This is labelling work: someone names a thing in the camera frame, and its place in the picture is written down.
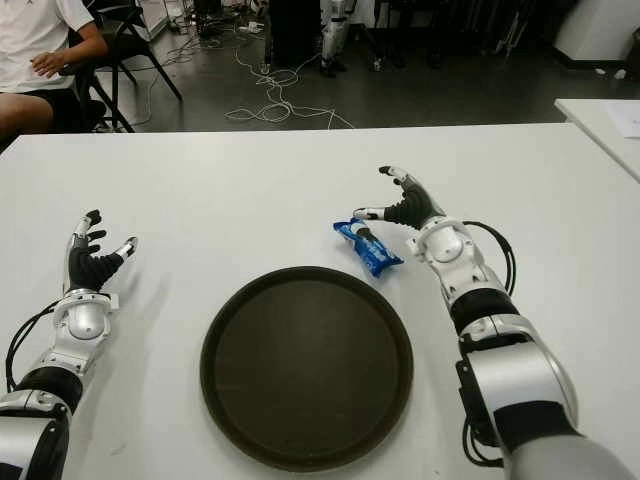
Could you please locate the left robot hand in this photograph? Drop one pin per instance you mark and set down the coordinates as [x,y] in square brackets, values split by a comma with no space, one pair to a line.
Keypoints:
[87,267]

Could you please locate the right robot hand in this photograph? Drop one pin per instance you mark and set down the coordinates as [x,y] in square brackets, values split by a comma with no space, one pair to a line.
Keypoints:
[415,205]

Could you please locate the blue Oreo packet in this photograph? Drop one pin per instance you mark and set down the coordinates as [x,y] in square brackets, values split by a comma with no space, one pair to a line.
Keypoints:
[372,252]

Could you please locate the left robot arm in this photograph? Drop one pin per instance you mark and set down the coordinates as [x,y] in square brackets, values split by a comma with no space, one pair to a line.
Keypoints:
[85,320]

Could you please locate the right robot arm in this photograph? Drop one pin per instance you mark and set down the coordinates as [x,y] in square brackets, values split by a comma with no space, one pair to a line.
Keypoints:
[445,245]

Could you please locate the black tripod stand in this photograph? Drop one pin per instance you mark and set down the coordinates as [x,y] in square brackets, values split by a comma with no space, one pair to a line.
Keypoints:
[372,45]

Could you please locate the silver humanoid robot legs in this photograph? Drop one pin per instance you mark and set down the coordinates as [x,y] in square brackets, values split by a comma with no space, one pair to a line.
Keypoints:
[332,35]

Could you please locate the white side table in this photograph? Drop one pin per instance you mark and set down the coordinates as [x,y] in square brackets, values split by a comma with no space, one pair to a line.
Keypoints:
[590,120]

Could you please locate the round dark brown tray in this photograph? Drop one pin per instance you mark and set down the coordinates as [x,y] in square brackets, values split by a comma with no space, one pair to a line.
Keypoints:
[305,370]

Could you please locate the black cabinet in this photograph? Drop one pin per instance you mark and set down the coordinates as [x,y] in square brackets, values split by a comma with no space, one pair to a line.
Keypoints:
[295,30]

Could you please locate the white paper sheet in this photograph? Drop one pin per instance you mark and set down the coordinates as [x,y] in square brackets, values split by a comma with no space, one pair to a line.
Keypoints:
[625,117]

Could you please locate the black folding chair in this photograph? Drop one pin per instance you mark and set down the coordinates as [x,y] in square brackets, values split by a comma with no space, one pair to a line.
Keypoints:
[125,42]

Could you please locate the seated person white shirt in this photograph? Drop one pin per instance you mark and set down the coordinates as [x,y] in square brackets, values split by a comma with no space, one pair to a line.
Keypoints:
[35,35]

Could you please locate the white power strip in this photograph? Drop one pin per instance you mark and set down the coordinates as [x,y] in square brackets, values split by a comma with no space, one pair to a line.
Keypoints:
[250,27]

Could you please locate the white rounded cabinet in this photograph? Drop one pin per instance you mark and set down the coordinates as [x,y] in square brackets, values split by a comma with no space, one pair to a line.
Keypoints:
[600,30]

